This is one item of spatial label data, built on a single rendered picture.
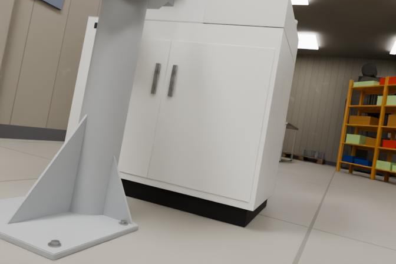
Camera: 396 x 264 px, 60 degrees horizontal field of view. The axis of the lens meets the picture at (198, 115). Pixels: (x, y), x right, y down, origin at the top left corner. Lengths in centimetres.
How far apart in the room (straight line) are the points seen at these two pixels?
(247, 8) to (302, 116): 1035
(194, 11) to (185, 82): 32
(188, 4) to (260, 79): 48
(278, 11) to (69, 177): 101
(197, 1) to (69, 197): 96
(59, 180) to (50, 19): 259
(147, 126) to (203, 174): 34
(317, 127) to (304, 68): 201
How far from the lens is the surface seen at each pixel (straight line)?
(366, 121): 801
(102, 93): 119
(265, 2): 151
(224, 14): 153
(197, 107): 146
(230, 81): 143
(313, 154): 1130
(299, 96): 1187
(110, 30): 123
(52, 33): 362
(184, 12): 160
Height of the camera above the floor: 35
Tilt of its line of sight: 2 degrees up
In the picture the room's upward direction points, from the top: 10 degrees clockwise
